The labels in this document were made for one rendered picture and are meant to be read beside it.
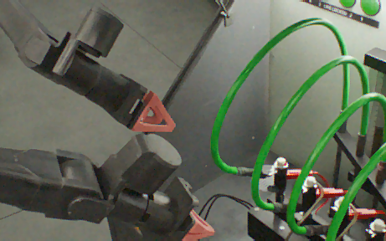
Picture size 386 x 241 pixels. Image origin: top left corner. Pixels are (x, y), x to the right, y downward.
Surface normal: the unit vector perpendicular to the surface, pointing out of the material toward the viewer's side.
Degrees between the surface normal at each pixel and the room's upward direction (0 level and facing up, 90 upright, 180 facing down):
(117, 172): 47
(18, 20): 37
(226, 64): 90
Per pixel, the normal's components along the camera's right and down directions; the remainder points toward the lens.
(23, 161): 0.52, -0.75
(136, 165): 0.36, 0.62
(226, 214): -0.07, -0.81
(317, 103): -0.78, 0.40
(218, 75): 0.63, 0.42
